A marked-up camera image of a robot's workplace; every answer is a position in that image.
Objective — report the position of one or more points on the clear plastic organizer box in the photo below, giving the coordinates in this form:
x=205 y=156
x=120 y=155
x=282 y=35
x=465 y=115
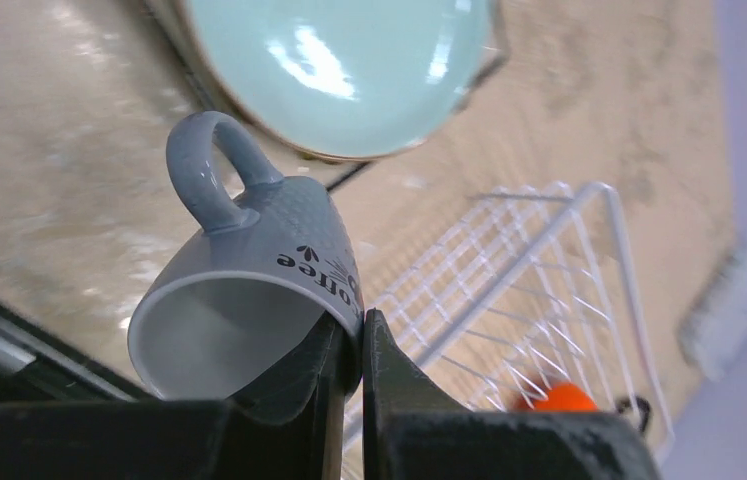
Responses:
x=714 y=332

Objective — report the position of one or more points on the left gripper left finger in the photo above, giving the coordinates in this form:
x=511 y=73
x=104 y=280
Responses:
x=286 y=424

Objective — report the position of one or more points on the grey coffee mug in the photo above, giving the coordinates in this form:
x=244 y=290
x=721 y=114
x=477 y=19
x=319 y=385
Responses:
x=271 y=258

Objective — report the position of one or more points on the white wire dish rack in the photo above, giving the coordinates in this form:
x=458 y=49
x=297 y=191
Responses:
x=528 y=289

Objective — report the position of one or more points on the orange bowl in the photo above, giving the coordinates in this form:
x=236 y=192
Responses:
x=561 y=397

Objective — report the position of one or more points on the light green round plate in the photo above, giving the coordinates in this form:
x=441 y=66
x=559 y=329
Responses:
x=346 y=73

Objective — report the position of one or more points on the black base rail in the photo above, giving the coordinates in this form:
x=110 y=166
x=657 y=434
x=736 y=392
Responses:
x=36 y=366

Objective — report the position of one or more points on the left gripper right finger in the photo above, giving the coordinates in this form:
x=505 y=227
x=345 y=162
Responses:
x=412 y=429

